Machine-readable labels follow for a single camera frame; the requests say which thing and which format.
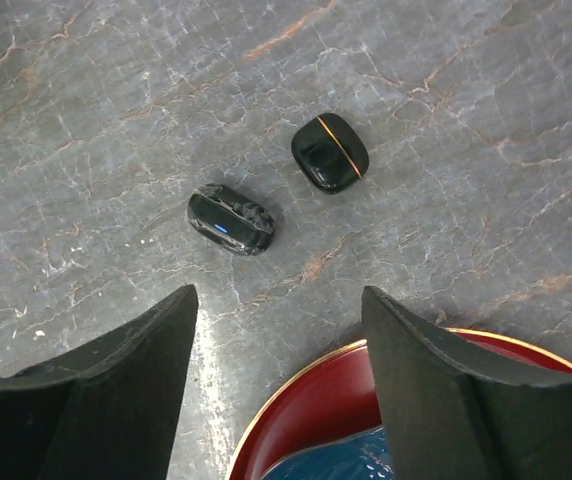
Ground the red round plate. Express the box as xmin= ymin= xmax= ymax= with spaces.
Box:
xmin=227 ymin=328 xmax=572 ymax=479

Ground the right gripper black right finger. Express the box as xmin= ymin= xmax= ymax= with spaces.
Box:
xmin=361 ymin=286 xmax=572 ymax=479

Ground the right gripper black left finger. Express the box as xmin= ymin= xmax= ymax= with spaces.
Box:
xmin=0 ymin=285 xmax=198 ymax=479

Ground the blue leaf-shaped dish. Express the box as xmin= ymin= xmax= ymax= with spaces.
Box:
xmin=262 ymin=426 xmax=396 ymax=480

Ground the black case with gold line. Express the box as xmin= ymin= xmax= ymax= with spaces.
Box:
xmin=291 ymin=112 xmax=370 ymax=195

